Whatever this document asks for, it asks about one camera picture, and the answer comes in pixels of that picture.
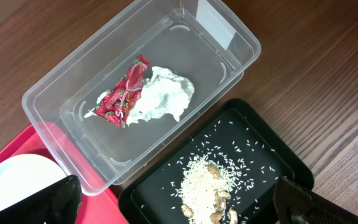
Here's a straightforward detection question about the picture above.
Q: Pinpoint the red plastic tray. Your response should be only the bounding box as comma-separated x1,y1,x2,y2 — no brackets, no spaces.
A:
0,126,127,224

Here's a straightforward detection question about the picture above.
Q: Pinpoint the black plastic tray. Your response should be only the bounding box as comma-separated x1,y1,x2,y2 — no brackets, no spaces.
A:
119,98,314,224

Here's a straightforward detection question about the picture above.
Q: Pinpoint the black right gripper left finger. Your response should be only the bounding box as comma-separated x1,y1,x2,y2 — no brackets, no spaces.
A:
0,175,82,224

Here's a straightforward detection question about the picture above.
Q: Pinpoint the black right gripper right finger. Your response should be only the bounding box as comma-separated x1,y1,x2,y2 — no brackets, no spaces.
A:
273,177,358,224

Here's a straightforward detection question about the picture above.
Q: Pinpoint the clear plastic bin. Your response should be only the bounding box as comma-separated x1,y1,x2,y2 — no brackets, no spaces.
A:
22,1,261,196

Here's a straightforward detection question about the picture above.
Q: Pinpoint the white napkin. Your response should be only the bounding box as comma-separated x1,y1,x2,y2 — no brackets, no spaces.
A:
83,66,195,125

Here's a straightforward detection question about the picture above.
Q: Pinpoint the red snack wrapper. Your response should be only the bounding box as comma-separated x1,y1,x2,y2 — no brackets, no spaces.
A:
89,54,150,128

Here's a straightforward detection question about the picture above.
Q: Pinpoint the light blue plate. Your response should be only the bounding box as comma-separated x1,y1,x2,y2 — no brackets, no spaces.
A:
0,154,67,211

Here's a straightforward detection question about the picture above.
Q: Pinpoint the pile of rice and scraps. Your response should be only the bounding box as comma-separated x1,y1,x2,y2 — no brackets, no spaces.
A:
140,119,276,224

